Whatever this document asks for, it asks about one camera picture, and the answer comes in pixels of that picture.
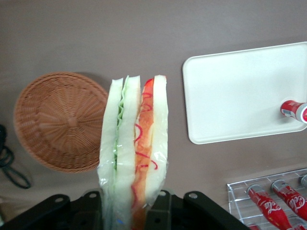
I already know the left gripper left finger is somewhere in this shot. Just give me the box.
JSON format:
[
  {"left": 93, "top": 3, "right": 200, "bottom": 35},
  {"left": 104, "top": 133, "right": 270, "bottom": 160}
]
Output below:
[{"left": 0, "top": 190, "right": 106, "bottom": 230}]

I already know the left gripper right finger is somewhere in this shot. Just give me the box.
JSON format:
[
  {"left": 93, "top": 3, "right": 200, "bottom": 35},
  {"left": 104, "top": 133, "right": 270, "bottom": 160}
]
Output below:
[{"left": 143, "top": 188, "right": 252, "bottom": 230}]

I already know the triangle sandwich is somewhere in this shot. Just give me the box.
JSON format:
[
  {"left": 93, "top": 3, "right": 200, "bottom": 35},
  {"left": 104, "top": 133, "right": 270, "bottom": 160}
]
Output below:
[{"left": 96, "top": 74, "right": 170, "bottom": 230}]

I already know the brown round wicker basket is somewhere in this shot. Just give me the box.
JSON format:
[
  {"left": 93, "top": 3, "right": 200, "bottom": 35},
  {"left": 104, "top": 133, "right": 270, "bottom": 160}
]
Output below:
[{"left": 12, "top": 71, "right": 109, "bottom": 174}]

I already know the beige plastic serving tray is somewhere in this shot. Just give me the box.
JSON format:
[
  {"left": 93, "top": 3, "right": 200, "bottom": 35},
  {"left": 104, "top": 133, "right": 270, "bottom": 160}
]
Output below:
[{"left": 182, "top": 41, "right": 307, "bottom": 145}]

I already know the clear acrylic bottle rack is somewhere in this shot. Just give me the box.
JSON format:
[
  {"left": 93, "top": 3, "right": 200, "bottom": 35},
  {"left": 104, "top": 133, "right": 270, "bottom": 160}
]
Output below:
[{"left": 226, "top": 167, "right": 307, "bottom": 230}]

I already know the red cap yogurt bottle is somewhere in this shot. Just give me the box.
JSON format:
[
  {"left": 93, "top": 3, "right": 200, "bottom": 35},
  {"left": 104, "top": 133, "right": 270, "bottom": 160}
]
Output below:
[{"left": 280, "top": 99, "right": 307, "bottom": 124}]

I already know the black power cable with plug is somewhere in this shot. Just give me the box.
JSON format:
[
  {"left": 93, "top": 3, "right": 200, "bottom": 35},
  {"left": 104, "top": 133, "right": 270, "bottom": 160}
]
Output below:
[{"left": 0, "top": 124, "right": 32, "bottom": 190}]

